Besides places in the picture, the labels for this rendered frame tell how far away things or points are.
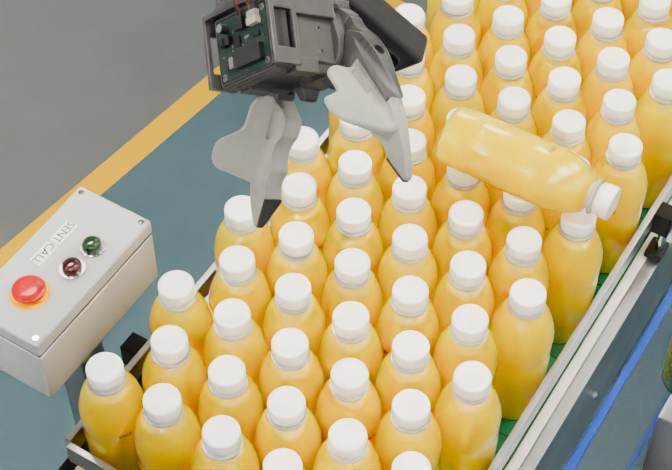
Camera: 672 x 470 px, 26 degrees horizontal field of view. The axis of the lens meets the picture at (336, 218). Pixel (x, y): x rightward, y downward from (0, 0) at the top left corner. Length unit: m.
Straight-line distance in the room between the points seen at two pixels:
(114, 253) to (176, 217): 1.47
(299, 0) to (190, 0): 2.58
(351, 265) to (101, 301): 0.28
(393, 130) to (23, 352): 0.74
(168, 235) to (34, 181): 0.33
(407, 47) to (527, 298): 0.57
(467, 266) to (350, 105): 0.67
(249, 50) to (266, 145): 0.10
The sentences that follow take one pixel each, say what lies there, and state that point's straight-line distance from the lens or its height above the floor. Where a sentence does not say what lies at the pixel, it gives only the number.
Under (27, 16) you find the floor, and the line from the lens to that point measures 3.56.
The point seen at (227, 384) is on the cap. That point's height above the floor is 1.10.
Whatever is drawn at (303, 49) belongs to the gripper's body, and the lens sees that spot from 0.96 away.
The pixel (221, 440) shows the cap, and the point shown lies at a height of 1.10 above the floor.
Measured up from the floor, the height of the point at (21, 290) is 1.11.
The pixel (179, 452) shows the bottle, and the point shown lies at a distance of 1.51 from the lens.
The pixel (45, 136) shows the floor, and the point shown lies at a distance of 3.27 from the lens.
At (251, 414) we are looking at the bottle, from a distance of 1.53.
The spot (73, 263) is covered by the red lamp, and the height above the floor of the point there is 1.11.
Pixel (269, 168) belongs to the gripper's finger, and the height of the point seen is 1.58.
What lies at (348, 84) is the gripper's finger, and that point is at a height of 1.67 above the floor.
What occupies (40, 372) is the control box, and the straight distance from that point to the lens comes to 1.59.
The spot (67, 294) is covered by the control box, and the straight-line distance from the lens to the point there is 1.58.
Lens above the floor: 2.34
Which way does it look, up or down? 50 degrees down
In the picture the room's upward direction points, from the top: straight up
